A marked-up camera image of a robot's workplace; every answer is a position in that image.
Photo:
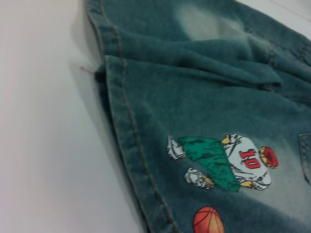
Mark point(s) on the blue denim shorts with print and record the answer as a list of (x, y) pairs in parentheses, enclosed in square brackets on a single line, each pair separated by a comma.
[(206, 109)]

